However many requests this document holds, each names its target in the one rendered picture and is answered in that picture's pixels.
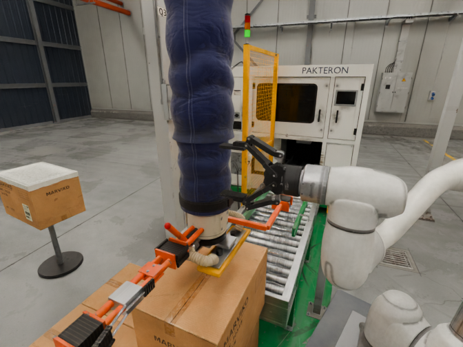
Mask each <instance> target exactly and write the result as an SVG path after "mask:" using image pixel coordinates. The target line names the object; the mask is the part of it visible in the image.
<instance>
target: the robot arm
mask: <svg viewBox="0 0 463 347"><path fill-rule="evenodd" d="M254 145H255V146H257V147H258V148H260V149H261V150H263V151H265V152H266V153H268V154H269V155H271V156H273V157H274V158H275V159H276V160H277V162H276V163H273V162H272V161H270V160H268V159H267V158H266V157H265V156H264V155H263V154H262V153H261V152H260V151H259V150H258V149H257V148H256V147H255V146H254ZM219 148H222V149H233V150H239V151H244V150H246V149H247V151H248V152H249V153H250V154H251V155H252V156H253V157H254V158H255V159H256V160H257V161H258V162H259V163H260V164H261V165H262V166H263V168H265V171H264V177H265V178H264V180H263V183H264V184H265V186H264V187H262V188H261V189H259V190H257V191H255V192H254V193H252V194H251V195H249V196H247V193H241V192H236V191H230V190H225V189H224V190H223V191H222V192H221V193H220V196H223V197H227V198H233V201H236V202H241V203H242V204H243V205H245V209H246V210H247V211H248V210H252V209H257V208H260V207H265V206H267V205H271V204H272V205H279V204H280V202H281V200H282V198H281V197H280V195H281V194H284V195H287V196H295V197H299V196H300V199H301V200H302V201H305V202H312V203H316V204H324V205H327V206H328V216H327V223H326V226H325V229H324V233H323V237H322V246H321V265H322V271H323V273H324V275H325V277H326V278H327V279H328V281H329V282H330V283H331V284H332V285H334V286H335V287H337V288H339V289H342V290H345V291H351V290H356V289H357V288H359V287H360V286H362V285H363V284H364V282H365V281H366V279H367V277H368V274H369V273H371V272H372V271H373V269H374V268H375V267H376V266H377V265H378V264H379V263H380V262H381V261H382V260H383V259H384V257H385V253H386V250H387V249H388V248H389V247H390V246H392V245H393V244H395V243H396V242H397V241H398V240H399V239H400V238H401V237H402V236H403V235H404V234H405V233H406V232H407V231H408V230H409V228H410V227H411V226H412V225H413V224H414V223H415V222H416V221H417V220H418V218H419V217H420V216H421V215H422V214H423V213H424V212H425V211H426V210H427V209H428V208H429V207H430V206H431V205H432V204H433V203H434V202H435V200H436V199H437V198H438V197H439V196H440V195H441V194H443V193H444V192H445V191H446V190H452V191H459V192H463V158H460V159H457V160H453V161H451V162H449V163H447V164H445V165H443V166H441V167H438V168H436V169H434V170H432V171H430V172H429V173H428V174H426V175H425V176H424V177H423V178H421V179H420V180H419V181H418V182H417V183H416V184H415V186H414V187H413V188H412V189H411V190H410V191H409V192H408V190H407V186H406V184H405V183H404V181H403V180H401V179H400V178H399V177H397V176H395V175H393V174H390V173H387V172H384V171H379V170H375V169H370V168H365V167H354V166H341V167H328V166H320V165H310V164H307V165H306V166H305V169H304V167H303V166H297V165H286V164H284V163H283V162H282V160H283V156H284V155H285V152H284V151H281V150H277V149H275V148H273V147H272V146H270V145H268V144H267V143H265V142H264V141H262V140H261V139H259V138H257V137H255V136H254V135H250V136H248V137H247V140H246V141H238V140H237V141H234V142H233V144H231V143H223V144H221V145H219ZM269 190H270V191H272V192H273V193H274V194H275V195H274V196H272V197H270V198H265V199H262V200H258V201H255V202H251V201H252V200H254V199H256V198H257V197H259V196H261V195H262V194H264V193H266V192H268V191H269ZM379 218H384V219H385V220H384V221H383V222H382V223H381V224H380V225H379V226H377V227H376V224H377V223H378V220H379ZM359 327H360V334H359V338H358V345H357V347H463V300H462V303H461V304H460V307H459V308H458V310H457V312H456V314H455V316H454V317H453V319H452V321H451V323H443V324H438V325H437V326H436V327H435V328H432V327H431V325H430V324H429V323H428V322H427V321H426V319H425V318H424V317H423V312H422V310H421V308H420V306H419V305H418V303H417V302H416V301H415V300H414V299H413V298H412V297H411V296H409V295H407V294H406V293H404V292H402V291H398V290H389V291H386V292H384V293H383V294H381V295H379V296H377V297H376V298H375V300H374V301H373V303H372V305H371V307H370V309H369V312H368V315H367V318H366V322H365V323H364V322H360V324H359Z"/></svg>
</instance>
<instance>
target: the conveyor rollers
mask: <svg viewBox="0 0 463 347"><path fill-rule="evenodd" d="M274 195H275V194H274V193H273V192H272V191H269V193H268V194H267V195H266V196H265V198H270V197H272V196H274ZM265 198H264V199H265ZM302 203H303V201H302V200H301V199H300V196H299V197H295V196H293V203H292V205H291V206H290V208H289V212H287V211H280V213H279V214H278V216H277V218H276V219H275V221H274V223H273V224H272V226H271V228H270V230H266V231H263V230H260V229H255V228H251V227H246V226H244V227H243V228H246V229H251V233H250V234H249V236H248V237H247V239H246V240H245V242H247V243H248V242H250V244H251V243H253V244H256V245H260V246H263V247H264V246H265V247H266V248H267V247H268V248H267V254H268V256H267V262H268V263H271V264H275V265H278V266H274V265H271V264H267V271H269V272H272V273H276V274H279V275H283V276H286V277H289V273H290V270H289V269H290V268H291V266H292V264H293V262H290V261H294V258H295V255H296V251H297V248H298V245H299V243H300V239H301V237H302V233H303V231H304V228H305V225H306V222H307V218H308V217H304V216H303V217H302V220H301V222H300V225H299V227H298V230H297V233H296V236H295V237H292V236H291V233H292V228H293V225H294V222H295V221H296V218H297V216H298V213H299V210H300V208H301V206H302ZM312 204H313V203H312V202H308V203H307V206H306V209H305V212H304V215H309V212H310V210H311V206H312ZM274 210H275V209H272V208H271V205H267V206H265V207H260V208H257V209H256V210H255V211H254V212H253V213H252V215H251V216H250V218H249V219H248V220H249V221H252V222H258V223H261V224H266V223H267V221H268V220H269V218H270V217H271V215H272V213H273V212H274ZM250 236H251V237H250ZM253 237H254V238H253ZM259 238H260V239H259ZM261 239H262V240H261ZM267 240H268V241H267ZM270 241H271V242H270ZM275 242H276V243H275ZM278 243H279V244H278ZM286 245H287V246H286ZM294 247H295V248H294ZM270 248H271V249H270ZM274 249H276V250H274ZM277 250H279V251H277ZM283 251H284V252H283ZM285 252H287V253H285ZM290 253H293V254H295V255H293V254H290ZM269 255H272V256H275V257H272V256H269ZM276 257H279V258H276ZM280 258H282V259H286V260H282V259H280ZM287 260H290V261H287ZM279 266H283V267H285V268H288V269H284V268H281V267H279ZM266 280H267V281H270V282H274V283H277V284H281V285H283V286H285V285H286V283H287V278H285V277H281V276H278V275H274V274H271V273H267V272H266ZM284 289H285V288H283V287H281V286H277V285H274V284H270V283H268V282H265V290H266V291H269V292H272V293H275V294H278V295H282V294H283V291H284Z"/></svg>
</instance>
